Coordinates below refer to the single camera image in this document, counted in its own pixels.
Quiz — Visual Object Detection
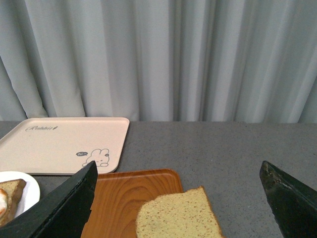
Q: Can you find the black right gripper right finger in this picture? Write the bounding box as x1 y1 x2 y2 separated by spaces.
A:
260 161 317 238

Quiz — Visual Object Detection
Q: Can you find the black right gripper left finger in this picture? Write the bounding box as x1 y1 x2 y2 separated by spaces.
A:
0 161 98 238

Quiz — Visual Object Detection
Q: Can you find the white round plate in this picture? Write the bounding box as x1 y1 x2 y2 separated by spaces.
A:
0 171 40 217

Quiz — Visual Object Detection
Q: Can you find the bottom bread slice with filling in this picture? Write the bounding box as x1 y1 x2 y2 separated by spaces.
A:
0 179 26 227

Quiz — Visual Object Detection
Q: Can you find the brown wood-grain tray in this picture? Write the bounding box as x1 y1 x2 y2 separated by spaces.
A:
81 169 183 238

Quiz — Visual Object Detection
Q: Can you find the pink rabbit tray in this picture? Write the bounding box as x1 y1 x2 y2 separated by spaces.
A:
0 118 130 175

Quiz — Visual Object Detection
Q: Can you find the grey curtain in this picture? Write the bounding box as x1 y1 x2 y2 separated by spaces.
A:
0 0 317 123

